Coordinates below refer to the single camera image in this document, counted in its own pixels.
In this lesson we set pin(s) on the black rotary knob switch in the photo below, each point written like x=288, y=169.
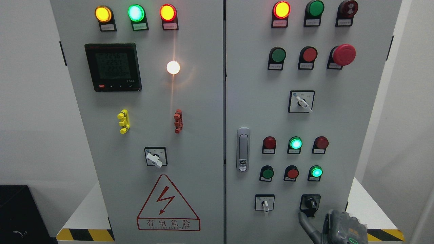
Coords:
x=309, y=204

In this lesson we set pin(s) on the red terminal connector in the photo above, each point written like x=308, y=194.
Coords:
x=178, y=121

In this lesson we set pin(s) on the dark red indicator light left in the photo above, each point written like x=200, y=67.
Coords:
x=269, y=145

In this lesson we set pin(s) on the dark red indicator light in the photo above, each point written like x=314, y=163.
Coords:
x=269, y=145
x=320, y=145

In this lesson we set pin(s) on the white lit indicator light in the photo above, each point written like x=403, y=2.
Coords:
x=173, y=67

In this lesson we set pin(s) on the green push button lower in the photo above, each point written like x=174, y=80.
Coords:
x=266, y=174

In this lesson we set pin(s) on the green push button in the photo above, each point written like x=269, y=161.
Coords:
x=277, y=56
x=266, y=174

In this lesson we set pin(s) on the green lit indicator light middle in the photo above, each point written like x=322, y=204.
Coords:
x=294, y=145

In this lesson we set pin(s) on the green lit indicator light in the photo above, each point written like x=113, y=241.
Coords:
x=138, y=18
x=294, y=145
x=315, y=173

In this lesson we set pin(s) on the grey left cabinet door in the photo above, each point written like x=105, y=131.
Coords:
x=195, y=155

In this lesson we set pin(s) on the grey cabinet door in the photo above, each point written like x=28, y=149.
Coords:
x=195, y=155
x=258, y=98

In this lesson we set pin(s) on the red push button lower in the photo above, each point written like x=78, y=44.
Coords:
x=291, y=174

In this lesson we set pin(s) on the red push button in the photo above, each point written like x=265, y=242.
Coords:
x=307, y=58
x=291, y=174

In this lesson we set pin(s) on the green push button upper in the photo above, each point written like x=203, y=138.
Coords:
x=277, y=56

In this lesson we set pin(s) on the yellow terminal connector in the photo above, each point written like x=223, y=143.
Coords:
x=123, y=118

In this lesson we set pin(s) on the grey right cabinet door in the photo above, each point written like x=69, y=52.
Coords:
x=258, y=98

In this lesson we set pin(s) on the red electric hazard warning sticker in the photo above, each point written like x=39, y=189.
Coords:
x=166, y=209

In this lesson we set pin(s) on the dark red indicator light right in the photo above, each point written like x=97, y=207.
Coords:
x=320, y=145

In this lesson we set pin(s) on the green lit indicator light lower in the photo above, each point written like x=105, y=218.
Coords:
x=315, y=173

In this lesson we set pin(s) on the red push button upper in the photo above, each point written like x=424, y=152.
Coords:
x=307, y=58

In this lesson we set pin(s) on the black digital power meter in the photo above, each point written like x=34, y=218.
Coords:
x=114, y=67

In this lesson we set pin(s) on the red lit indicator light left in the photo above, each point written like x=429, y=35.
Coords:
x=169, y=17

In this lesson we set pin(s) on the red lit indicator light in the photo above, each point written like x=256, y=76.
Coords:
x=280, y=14
x=169, y=17

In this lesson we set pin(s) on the red lit indicator light right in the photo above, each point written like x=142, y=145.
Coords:
x=280, y=14

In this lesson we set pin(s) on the red emergency stop button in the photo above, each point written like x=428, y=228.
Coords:
x=340, y=56

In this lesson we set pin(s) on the green unlit indicator light top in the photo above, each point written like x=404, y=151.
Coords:
x=313, y=12

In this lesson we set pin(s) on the yellow indicator light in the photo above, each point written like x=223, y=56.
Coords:
x=105, y=17

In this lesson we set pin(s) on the dark red buzzer alarm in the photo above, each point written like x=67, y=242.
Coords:
x=345, y=13

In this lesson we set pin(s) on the black box lower left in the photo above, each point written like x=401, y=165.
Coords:
x=20, y=220

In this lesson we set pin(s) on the silver cabinet door handle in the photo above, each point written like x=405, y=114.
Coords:
x=243, y=140

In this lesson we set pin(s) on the white selector switch left door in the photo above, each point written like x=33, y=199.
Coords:
x=156, y=156

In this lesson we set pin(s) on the white selector switch upper right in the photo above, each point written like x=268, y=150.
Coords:
x=301, y=101

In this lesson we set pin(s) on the white selector switch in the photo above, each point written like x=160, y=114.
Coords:
x=264, y=202
x=301, y=101

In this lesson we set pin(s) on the white selector switch lower right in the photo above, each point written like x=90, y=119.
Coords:
x=264, y=202

